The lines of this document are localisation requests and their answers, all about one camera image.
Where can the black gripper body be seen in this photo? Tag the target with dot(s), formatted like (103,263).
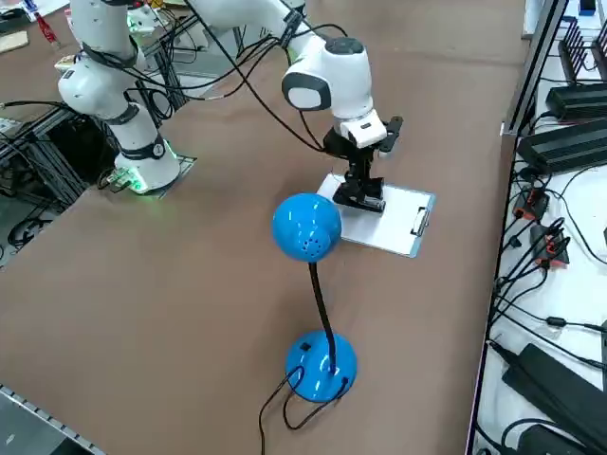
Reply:
(346,149)

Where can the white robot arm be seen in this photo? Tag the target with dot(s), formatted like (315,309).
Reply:
(341,80)

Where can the white paper sheet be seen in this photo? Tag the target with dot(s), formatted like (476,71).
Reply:
(393,223)

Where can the light blue clipboard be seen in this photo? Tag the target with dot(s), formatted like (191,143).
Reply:
(429,200)

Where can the blue desk lamp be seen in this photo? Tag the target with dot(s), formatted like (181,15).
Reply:
(306,223)

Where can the red and black plug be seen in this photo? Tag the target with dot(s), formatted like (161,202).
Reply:
(550,249)
(533,204)

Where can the dark ribbed power adapter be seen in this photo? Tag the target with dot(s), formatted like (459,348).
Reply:
(564,147)

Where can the black power adapter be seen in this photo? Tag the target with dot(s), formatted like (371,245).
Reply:
(576,104)
(550,443)
(555,388)

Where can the black slotted rack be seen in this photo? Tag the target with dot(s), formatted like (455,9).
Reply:
(569,52)

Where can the small blue item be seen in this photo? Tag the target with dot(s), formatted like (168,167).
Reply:
(588,5)

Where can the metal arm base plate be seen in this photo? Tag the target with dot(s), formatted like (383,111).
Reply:
(185,163)

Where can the dark aluminium profile post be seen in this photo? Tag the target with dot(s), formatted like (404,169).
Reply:
(538,61)

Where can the aluminium support frame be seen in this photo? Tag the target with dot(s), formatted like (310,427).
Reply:
(47,151)

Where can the aluminium table rail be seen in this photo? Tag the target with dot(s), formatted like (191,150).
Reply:
(42,417)

